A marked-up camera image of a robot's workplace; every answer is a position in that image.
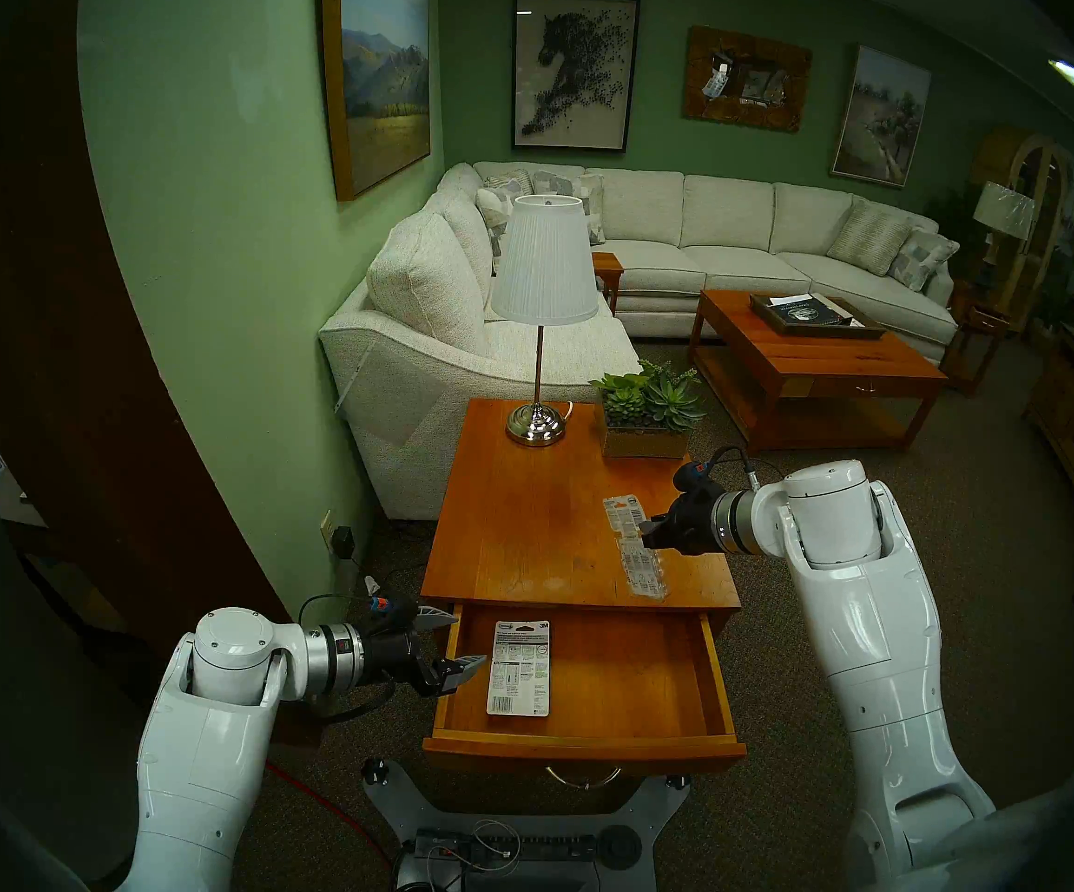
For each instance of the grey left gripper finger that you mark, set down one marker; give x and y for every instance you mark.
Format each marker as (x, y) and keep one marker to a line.
(459, 672)
(434, 618)

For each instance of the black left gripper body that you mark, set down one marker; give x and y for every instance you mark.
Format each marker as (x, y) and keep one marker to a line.
(390, 658)

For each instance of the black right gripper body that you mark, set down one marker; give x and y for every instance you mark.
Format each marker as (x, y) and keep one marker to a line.
(693, 526)

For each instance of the small clear blister package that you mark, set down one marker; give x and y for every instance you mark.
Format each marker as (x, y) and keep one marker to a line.
(634, 565)

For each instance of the large white card package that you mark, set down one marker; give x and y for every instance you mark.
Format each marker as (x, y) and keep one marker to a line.
(518, 667)

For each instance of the orange wooden table drawer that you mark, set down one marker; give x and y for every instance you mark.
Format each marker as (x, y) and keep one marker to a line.
(630, 686)

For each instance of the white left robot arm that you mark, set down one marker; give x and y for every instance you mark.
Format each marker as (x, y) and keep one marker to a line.
(193, 760)

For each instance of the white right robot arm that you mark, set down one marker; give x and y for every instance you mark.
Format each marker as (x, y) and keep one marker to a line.
(871, 621)

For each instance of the orange wooden drawer side table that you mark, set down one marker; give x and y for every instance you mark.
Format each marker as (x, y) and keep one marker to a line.
(537, 509)

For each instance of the black star knob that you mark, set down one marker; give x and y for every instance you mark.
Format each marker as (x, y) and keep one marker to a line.
(678, 783)
(374, 772)

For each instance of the black power adapter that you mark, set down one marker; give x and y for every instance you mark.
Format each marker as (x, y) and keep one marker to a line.
(343, 542)

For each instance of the succulent plants in wooden planter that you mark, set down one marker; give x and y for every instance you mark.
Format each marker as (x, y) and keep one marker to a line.
(648, 400)

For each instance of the grey robot mobile base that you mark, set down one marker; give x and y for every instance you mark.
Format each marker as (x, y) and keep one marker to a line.
(407, 811)

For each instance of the black power strip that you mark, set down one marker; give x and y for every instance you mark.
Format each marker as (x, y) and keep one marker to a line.
(546, 846)

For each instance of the orange wooden coffee table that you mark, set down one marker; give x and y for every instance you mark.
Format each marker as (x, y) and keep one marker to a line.
(820, 365)

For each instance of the dark wooden serving tray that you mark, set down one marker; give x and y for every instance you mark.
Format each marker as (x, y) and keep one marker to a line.
(825, 333)

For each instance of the dark cover book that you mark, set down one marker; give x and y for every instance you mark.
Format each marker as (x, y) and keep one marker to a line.
(806, 312)

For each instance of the small wooden end table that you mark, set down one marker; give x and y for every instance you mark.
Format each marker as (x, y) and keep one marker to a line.
(609, 263)

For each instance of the white shade chrome table lamp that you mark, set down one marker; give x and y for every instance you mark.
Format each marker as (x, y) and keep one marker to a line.
(544, 249)

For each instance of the grey patchwork throw pillow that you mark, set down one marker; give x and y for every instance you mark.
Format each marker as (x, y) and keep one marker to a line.
(922, 258)
(594, 207)

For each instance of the cream sectional sofa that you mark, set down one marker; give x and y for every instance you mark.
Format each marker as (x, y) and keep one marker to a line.
(425, 286)

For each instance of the beige striped throw pillow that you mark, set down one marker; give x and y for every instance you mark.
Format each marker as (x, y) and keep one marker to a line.
(507, 182)
(869, 237)

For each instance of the small dark wooden side table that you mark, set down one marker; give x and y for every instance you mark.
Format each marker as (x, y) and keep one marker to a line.
(983, 319)

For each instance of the dark brown wooden door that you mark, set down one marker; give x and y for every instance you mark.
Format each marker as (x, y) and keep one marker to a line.
(100, 435)

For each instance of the tall dark green plant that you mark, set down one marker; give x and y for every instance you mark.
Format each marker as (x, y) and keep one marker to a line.
(955, 221)

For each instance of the plastic wrapped shade lamp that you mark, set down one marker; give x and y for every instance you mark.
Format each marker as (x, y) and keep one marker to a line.
(1003, 207)

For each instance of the rustic wood framed mirror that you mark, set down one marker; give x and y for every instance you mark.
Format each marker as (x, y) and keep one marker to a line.
(697, 77)

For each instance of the framed tree landscape painting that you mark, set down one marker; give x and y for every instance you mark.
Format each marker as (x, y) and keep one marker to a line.
(881, 114)

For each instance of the black framed horse artwork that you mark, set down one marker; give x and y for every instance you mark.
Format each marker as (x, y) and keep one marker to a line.
(574, 68)

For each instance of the arched light wood cabinet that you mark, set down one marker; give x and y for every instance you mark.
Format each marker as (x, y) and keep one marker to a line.
(1057, 198)

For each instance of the framed mountain landscape painting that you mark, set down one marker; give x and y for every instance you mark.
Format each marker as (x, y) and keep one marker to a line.
(383, 82)

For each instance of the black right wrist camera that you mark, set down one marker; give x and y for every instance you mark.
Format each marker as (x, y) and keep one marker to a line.
(693, 478)

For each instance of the beige wall outlet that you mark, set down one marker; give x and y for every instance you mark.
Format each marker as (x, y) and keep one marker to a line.
(326, 530)

